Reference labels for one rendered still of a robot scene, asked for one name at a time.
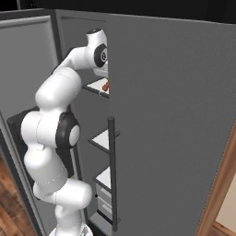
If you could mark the wooden cabinet side panel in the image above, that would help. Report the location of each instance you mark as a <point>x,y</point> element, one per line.
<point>219,190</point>

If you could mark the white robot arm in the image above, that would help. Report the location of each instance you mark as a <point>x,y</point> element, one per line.
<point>55,92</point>

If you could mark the brown kebab skewer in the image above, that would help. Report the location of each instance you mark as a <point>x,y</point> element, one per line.
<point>105,86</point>

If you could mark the grey freezer door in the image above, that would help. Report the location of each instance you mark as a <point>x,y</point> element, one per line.
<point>27,61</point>

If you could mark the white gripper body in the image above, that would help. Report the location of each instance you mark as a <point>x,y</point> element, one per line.
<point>100,70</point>

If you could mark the grey fridge door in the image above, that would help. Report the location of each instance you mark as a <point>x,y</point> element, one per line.
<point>172,123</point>

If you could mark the white freezer drawer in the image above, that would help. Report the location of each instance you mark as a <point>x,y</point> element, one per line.
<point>104,202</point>

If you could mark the white freezer shelf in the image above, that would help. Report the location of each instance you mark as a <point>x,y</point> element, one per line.
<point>104,178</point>
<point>102,139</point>
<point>96,85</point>

